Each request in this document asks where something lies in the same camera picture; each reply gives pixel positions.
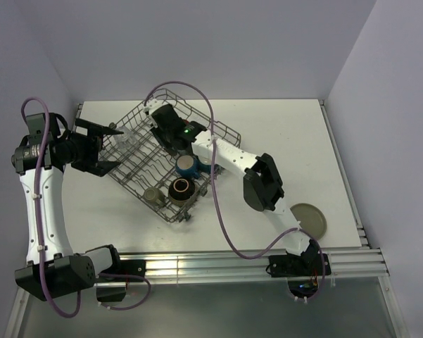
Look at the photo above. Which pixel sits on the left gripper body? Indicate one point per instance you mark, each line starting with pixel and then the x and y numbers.
pixel 80 153

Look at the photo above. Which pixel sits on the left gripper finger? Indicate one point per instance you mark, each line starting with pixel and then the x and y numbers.
pixel 96 130
pixel 101 168

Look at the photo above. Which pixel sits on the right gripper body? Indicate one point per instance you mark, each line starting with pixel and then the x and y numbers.
pixel 163 136

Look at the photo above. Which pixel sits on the clear plastic cup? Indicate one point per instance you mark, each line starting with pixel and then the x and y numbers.
pixel 126 139

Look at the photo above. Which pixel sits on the dark blue mug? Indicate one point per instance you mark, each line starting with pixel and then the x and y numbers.
pixel 187 167

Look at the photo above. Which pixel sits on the teal and white bowl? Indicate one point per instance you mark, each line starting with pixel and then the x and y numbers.
pixel 204 165

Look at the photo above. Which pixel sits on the grey ceramic cup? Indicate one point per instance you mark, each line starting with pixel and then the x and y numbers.
pixel 154 196

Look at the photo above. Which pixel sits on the brown patterned bowl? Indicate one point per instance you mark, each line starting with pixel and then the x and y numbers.
pixel 181 190

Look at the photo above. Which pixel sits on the grey ceramic plate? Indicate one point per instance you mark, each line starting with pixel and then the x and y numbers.
pixel 311 220

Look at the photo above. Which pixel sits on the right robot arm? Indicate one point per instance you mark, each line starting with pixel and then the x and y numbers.
pixel 262 184

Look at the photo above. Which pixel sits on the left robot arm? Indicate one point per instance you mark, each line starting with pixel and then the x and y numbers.
pixel 40 161

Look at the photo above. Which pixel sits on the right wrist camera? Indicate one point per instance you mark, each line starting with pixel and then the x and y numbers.
pixel 154 105

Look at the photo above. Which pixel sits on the grey wire dish rack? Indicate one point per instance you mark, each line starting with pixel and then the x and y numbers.
pixel 149 165

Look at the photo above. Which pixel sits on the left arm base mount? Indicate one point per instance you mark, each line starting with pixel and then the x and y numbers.
pixel 112 285

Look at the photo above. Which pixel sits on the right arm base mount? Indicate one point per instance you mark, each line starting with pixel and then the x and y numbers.
pixel 310 263

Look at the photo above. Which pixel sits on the aluminium mounting rail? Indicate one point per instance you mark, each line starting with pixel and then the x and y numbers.
pixel 219 267

